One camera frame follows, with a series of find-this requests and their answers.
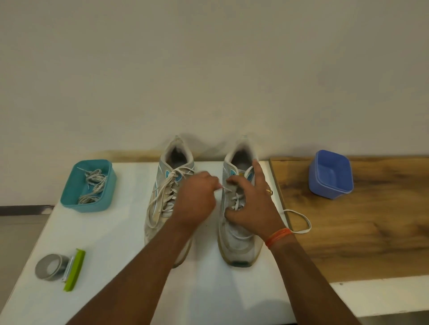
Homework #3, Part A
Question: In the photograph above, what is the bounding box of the person's right hand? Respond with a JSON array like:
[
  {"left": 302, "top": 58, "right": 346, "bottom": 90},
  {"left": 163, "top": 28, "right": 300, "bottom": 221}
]
[{"left": 224, "top": 159, "right": 287, "bottom": 241}]

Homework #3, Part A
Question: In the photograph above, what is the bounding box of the person's left hand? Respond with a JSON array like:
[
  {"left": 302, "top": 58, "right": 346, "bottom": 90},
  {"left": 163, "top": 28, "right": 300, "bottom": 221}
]
[{"left": 171, "top": 171, "right": 223, "bottom": 232}]

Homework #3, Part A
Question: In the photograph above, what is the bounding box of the person's right forearm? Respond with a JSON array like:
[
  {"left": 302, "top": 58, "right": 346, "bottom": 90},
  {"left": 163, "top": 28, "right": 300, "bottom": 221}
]
[{"left": 269, "top": 236, "right": 361, "bottom": 325}]

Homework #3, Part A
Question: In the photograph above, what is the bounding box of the person's left forearm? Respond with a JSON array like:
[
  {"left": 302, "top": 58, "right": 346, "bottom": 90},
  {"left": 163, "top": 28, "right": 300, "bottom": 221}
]
[{"left": 67, "top": 221, "right": 195, "bottom": 325}]

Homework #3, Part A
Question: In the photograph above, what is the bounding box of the orange thread wristband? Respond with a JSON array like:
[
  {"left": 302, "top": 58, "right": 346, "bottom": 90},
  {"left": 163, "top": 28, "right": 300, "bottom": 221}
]
[{"left": 265, "top": 228, "right": 293, "bottom": 249}]

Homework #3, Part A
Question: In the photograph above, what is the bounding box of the blue plastic container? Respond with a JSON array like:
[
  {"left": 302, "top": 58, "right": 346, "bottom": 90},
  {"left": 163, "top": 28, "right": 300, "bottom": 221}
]
[{"left": 308, "top": 150, "right": 354, "bottom": 200}]

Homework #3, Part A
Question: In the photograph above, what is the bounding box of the teal plastic container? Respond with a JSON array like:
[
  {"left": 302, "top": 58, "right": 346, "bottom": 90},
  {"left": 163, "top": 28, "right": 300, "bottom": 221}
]
[{"left": 60, "top": 159, "right": 117, "bottom": 213}]

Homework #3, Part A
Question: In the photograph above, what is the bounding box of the green utility cutter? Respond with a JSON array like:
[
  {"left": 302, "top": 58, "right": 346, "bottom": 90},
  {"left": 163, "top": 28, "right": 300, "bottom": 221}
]
[{"left": 62, "top": 248, "right": 86, "bottom": 292}]

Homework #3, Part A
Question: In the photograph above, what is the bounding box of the grey tape roll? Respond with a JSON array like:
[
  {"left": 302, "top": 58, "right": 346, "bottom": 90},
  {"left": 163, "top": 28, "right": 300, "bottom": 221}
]
[{"left": 34, "top": 254, "right": 70, "bottom": 282}]

